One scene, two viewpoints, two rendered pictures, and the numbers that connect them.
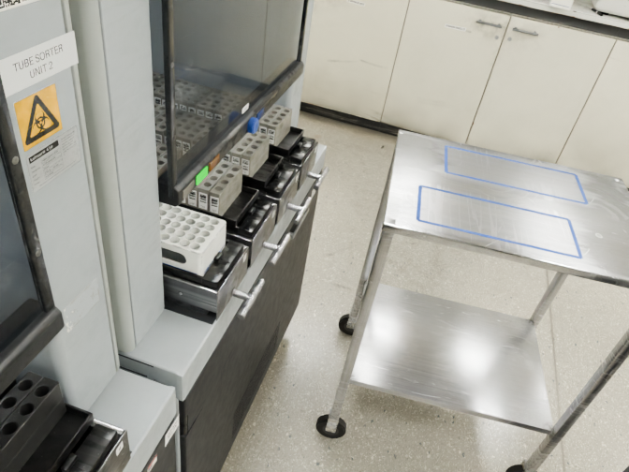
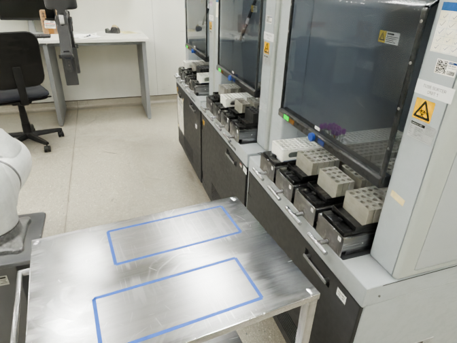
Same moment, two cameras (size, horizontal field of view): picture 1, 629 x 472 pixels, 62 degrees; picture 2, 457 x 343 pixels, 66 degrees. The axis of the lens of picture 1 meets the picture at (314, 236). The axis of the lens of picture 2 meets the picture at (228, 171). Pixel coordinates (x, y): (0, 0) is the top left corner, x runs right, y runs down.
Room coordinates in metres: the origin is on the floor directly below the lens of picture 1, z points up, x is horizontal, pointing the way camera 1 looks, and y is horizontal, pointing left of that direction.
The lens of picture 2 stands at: (1.72, -0.65, 1.43)
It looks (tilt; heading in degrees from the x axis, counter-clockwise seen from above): 28 degrees down; 150
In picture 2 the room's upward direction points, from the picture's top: 2 degrees clockwise
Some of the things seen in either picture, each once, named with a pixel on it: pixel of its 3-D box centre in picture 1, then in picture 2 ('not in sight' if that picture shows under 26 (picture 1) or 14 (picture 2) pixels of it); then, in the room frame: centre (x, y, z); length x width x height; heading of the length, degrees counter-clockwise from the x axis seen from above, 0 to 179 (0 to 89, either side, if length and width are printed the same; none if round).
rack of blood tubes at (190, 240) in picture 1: (138, 226); (308, 148); (0.71, 0.31, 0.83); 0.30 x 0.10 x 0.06; 79
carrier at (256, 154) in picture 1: (255, 156); (329, 183); (0.99, 0.16, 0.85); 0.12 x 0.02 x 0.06; 169
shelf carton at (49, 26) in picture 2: not in sight; (50, 20); (-2.81, -0.30, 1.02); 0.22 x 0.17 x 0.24; 169
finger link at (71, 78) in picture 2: not in sight; (70, 71); (0.72, -0.55, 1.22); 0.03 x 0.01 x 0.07; 79
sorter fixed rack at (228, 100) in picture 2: not in sight; (247, 100); (0.02, 0.44, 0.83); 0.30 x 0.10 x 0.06; 79
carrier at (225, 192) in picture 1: (226, 191); (306, 163); (0.84, 0.18, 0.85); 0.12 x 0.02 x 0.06; 170
